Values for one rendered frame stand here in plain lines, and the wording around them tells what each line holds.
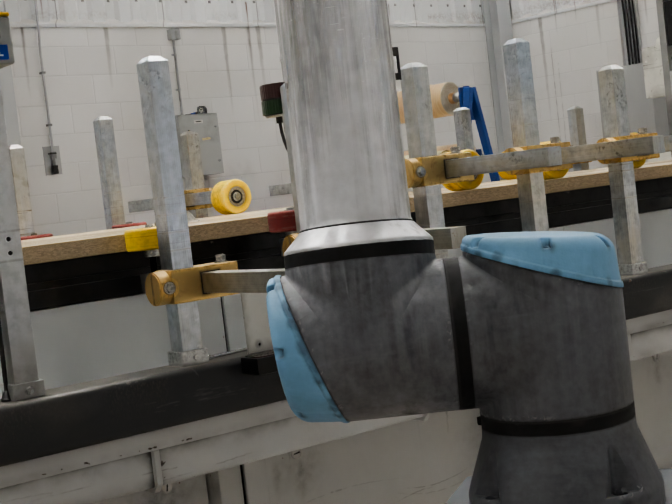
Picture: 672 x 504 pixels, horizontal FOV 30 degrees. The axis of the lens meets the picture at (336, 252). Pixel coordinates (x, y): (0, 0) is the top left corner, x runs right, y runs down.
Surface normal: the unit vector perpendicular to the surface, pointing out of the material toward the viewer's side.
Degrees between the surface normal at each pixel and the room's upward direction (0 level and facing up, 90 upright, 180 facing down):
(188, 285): 90
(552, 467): 70
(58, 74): 90
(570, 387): 90
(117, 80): 90
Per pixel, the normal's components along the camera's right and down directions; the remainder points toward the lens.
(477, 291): -0.11, -0.57
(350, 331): -0.12, -0.09
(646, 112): -0.74, 0.12
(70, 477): 0.59, -0.03
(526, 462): -0.57, -0.24
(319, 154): -0.50, 0.00
